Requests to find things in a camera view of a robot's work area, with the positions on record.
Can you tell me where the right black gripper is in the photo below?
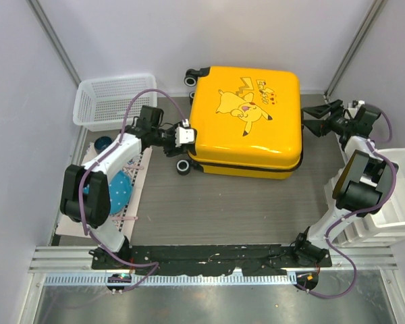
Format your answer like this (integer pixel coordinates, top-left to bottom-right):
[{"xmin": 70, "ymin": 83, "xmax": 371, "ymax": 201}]
[{"xmin": 300, "ymin": 99, "xmax": 353, "ymax": 137}]

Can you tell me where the yellow cartoon hard-shell suitcase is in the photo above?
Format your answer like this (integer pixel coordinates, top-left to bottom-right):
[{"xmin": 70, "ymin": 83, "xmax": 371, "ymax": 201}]
[{"xmin": 176, "ymin": 65, "xmax": 304, "ymax": 180}]

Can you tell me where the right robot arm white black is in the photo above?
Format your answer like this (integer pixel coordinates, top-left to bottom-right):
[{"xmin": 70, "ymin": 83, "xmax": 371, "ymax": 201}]
[{"xmin": 291, "ymin": 100, "xmax": 398, "ymax": 267}]

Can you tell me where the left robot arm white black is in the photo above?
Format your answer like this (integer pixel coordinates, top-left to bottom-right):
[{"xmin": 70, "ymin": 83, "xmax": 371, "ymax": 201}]
[{"xmin": 60, "ymin": 105, "xmax": 196, "ymax": 269}]

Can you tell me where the patterned white placemat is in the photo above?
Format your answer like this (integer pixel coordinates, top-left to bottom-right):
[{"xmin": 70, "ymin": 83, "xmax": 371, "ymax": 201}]
[{"xmin": 55, "ymin": 143, "xmax": 153, "ymax": 238}]

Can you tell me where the pink chopstick near cup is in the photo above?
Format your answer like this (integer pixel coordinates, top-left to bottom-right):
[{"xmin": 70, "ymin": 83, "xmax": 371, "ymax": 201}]
[{"xmin": 125, "ymin": 164, "xmax": 144, "ymax": 170}]

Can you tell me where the small blue cup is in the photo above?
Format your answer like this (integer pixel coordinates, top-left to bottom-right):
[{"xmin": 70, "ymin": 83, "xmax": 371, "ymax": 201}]
[{"xmin": 94, "ymin": 136, "xmax": 113, "ymax": 154}]

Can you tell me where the blue dotted plate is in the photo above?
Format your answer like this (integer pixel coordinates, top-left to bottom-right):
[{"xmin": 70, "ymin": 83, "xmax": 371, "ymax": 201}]
[{"xmin": 82, "ymin": 170, "xmax": 134, "ymax": 215}]

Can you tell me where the white perforated plastic basket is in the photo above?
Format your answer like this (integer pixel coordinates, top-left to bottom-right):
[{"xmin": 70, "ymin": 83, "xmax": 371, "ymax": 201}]
[{"xmin": 72, "ymin": 74, "xmax": 157, "ymax": 132}]

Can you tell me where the pink chopstick near edge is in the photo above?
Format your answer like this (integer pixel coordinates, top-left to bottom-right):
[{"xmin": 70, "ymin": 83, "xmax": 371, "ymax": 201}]
[{"xmin": 110, "ymin": 216, "xmax": 138, "ymax": 221}]

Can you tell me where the white compartment organizer tray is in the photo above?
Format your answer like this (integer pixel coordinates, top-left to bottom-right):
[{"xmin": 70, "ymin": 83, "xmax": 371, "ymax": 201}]
[{"xmin": 323, "ymin": 147, "xmax": 405, "ymax": 246}]

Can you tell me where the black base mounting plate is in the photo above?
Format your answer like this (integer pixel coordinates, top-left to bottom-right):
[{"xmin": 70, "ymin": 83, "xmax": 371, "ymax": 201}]
[{"xmin": 88, "ymin": 244, "xmax": 332, "ymax": 277}]

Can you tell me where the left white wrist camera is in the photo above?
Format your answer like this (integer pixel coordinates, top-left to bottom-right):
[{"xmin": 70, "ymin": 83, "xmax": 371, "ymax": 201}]
[{"xmin": 175, "ymin": 119, "xmax": 196, "ymax": 147}]

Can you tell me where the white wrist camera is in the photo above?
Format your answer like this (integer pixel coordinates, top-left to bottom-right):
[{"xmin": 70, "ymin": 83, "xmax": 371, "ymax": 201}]
[
  {"xmin": 348, "ymin": 100, "xmax": 365, "ymax": 109},
  {"xmin": 175, "ymin": 119, "xmax": 196, "ymax": 147}
]

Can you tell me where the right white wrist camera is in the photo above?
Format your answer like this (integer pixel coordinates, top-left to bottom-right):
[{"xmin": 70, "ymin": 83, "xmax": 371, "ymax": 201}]
[{"xmin": 348, "ymin": 100, "xmax": 365, "ymax": 109}]

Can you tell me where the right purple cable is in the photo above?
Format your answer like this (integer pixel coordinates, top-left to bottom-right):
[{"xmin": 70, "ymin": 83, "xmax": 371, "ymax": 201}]
[{"xmin": 295, "ymin": 109, "xmax": 400, "ymax": 300}]

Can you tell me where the purple cable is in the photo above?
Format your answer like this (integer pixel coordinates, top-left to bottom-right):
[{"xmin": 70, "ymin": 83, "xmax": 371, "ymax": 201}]
[
  {"xmin": 78, "ymin": 88, "xmax": 190, "ymax": 293},
  {"xmin": 295, "ymin": 109, "xmax": 400, "ymax": 300}
]

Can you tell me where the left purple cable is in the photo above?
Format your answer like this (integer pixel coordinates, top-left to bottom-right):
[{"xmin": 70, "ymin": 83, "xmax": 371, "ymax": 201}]
[{"xmin": 78, "ymin": 88, "xmax": 190, "ymax": 293}]

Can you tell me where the aluminium rail frame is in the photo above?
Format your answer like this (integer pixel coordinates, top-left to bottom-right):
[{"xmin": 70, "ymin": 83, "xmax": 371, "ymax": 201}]
[{"xmin": 29, "ymin": 244, "xmax": 397, "ymax": 286}]

